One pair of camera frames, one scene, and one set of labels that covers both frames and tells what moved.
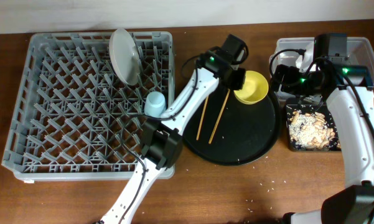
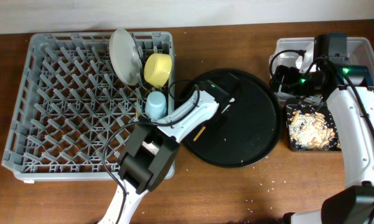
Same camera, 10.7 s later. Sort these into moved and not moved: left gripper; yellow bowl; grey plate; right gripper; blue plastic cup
Moved: left gripper; yellow bowl
Not moved: grey plate; right gripper; blue plastic cup
